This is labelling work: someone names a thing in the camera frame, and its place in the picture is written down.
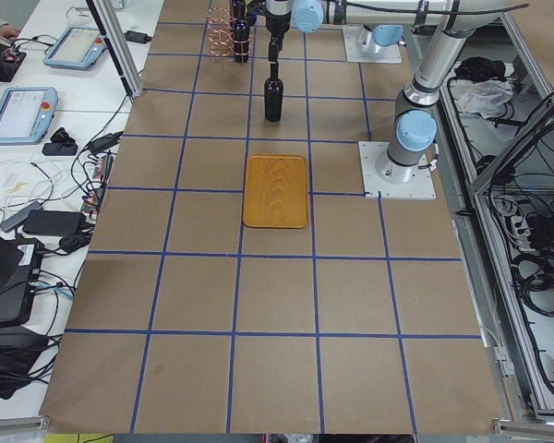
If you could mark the dark wine bottle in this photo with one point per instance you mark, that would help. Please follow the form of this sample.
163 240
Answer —
239 8
273 95
241 40

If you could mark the black power adapter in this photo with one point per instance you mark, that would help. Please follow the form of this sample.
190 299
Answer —
137 37

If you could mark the copper wire wine rack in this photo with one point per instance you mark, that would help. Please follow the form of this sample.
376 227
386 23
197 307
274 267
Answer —
219 32

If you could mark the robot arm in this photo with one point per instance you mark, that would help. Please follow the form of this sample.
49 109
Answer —
309 16
455 21

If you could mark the teach pendant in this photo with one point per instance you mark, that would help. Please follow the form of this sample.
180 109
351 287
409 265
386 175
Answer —
26 114
78 48

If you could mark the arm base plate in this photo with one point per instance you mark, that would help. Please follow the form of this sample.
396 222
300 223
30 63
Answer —
382 178
379 44

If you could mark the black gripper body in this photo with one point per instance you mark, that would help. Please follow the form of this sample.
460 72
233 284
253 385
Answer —
275 26

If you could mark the wooden tray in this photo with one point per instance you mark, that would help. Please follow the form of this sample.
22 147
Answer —
275 195

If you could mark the aluminium frame post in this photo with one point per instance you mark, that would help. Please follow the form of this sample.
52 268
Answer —
109 26

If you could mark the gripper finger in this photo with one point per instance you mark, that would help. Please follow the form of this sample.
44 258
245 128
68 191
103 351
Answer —
275 46

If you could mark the teach pendant far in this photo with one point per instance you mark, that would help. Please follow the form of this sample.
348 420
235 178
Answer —
78 48

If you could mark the teach pendant near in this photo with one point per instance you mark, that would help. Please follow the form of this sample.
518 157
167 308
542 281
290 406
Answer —
26 114

